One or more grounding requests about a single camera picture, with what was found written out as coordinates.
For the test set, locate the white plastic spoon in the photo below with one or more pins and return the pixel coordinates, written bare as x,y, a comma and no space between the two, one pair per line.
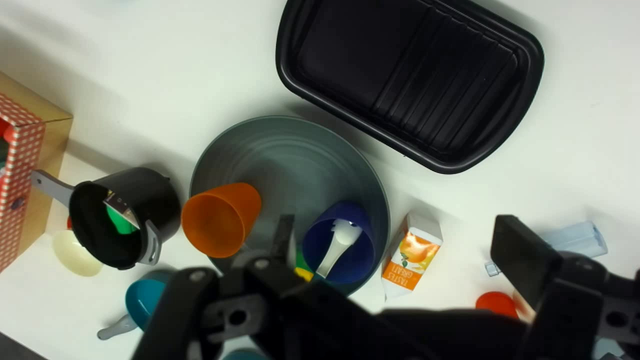
339,243

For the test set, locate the orange juice carton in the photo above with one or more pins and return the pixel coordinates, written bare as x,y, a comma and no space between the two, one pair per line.
412,256

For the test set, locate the clear plastic water bottle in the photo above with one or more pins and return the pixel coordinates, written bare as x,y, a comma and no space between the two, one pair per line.
581,239

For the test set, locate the blue plastic cup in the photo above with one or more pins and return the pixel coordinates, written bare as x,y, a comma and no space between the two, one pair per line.
353,256

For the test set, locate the green toy utensil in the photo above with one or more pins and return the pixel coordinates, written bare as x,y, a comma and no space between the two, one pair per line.
121,221

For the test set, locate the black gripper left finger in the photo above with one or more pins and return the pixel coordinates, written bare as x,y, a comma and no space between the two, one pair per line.
283,241

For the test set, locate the cardboard box with red checks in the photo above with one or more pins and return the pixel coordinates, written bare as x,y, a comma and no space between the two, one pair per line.
30,146

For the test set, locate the red plastic cup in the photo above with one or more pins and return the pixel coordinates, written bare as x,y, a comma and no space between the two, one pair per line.
497,303

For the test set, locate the grey round plate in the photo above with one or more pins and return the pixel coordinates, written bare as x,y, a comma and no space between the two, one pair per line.
293,161

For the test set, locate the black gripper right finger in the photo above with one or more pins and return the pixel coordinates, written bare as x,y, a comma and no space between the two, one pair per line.
523,260

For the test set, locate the teal pot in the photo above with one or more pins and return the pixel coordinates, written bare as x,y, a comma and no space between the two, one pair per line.
242,354

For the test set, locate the black plastic tray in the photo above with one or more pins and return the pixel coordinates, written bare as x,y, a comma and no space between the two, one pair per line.
406,72

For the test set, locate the orange plastic cup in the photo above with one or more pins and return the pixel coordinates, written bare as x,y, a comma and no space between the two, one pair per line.
216,221

